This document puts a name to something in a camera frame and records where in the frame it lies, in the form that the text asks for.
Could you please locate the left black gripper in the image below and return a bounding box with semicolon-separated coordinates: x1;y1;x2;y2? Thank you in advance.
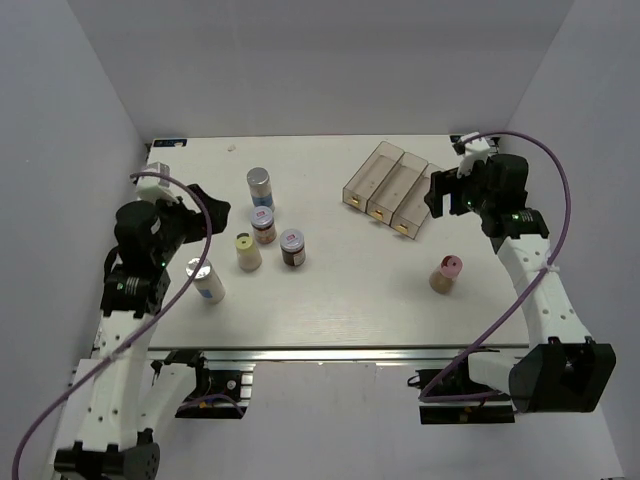
152;183;229;264

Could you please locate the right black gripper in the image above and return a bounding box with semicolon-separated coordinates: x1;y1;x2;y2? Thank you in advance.
424;157;495;219

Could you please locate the orange label sauce jar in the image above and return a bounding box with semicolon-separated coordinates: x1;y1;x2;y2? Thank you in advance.
251;206;277;244

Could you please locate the dark brown sauce jar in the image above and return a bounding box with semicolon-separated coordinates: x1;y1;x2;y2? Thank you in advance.
279;229;306;267

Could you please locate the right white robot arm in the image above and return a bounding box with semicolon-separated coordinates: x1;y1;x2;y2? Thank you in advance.
421;154;616;413

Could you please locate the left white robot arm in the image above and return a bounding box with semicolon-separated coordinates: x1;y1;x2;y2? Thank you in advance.
54;184;231;479

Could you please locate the right clear organizer bin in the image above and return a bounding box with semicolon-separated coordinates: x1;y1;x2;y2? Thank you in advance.
391;164;442;240

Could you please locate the silver lid blue label bottle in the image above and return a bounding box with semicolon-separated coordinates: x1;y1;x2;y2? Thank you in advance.
246;167;275;211

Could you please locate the yellow lid spice bottle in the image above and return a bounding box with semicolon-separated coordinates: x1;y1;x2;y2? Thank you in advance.
235;232;262;272

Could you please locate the middle clear organizer bin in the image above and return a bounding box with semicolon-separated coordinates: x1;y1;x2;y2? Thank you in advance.
366;152;429;225

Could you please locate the silver lid white bottle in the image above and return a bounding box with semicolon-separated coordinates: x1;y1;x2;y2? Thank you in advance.
185;257;226;304

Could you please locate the left blue table sticker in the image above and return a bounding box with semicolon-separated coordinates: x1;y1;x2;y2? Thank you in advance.
152;138;187;148

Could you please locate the pink lid spice bottle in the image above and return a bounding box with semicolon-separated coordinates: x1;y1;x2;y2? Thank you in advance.
429;255;463;295

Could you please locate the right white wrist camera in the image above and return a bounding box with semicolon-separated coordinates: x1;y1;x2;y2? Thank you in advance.
453;132;492;178

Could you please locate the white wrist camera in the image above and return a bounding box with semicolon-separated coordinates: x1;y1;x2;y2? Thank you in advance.
135;162;179;204
453;132;492;178

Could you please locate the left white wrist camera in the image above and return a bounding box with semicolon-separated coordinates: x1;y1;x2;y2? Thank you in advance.
135;162;179;204

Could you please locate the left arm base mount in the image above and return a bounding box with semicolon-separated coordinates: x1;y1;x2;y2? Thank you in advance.
151;349;250;419

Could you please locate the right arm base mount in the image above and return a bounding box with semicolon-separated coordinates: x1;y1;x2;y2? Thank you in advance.
406;349;516;426

